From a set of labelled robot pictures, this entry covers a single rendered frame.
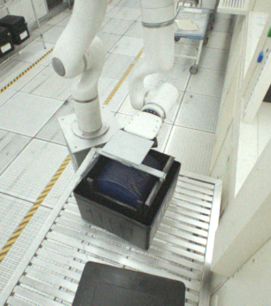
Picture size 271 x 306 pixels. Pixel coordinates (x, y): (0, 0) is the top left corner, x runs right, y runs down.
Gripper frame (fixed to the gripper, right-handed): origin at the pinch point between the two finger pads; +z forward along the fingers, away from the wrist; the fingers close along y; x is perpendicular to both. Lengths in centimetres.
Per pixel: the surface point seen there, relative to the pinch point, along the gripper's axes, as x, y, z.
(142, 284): -19.6, -17.3, 26.5
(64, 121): -31, 52, -27
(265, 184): 18.7, -31.9, 11.7
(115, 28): -114, 188, -314
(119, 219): -16.3, -3.5, 14.2
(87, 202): -14.5, 7.8, 14.2
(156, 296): -19.5, -21.7, 27.5
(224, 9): -32, 14, -219
